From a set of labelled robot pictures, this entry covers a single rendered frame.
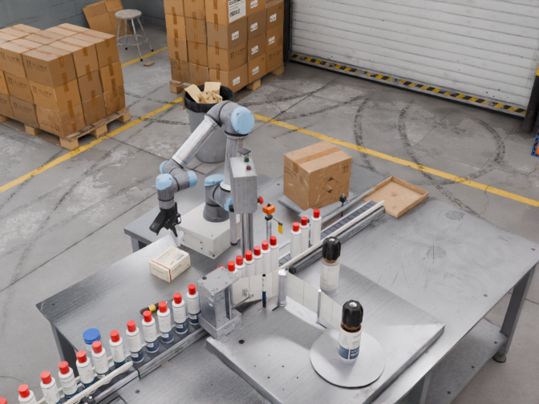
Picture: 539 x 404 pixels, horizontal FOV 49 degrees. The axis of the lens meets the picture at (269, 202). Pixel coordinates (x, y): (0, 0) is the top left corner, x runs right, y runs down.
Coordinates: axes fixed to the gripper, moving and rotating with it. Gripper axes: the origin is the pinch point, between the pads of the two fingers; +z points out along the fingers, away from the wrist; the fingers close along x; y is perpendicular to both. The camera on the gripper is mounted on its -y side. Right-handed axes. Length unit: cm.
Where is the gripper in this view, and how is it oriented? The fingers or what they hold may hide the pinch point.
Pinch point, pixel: (167, 241)
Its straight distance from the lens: 291.5
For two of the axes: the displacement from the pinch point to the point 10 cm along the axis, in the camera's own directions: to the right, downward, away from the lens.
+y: 5.8, -4.4, 6.9
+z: -0.1, 8.4, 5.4
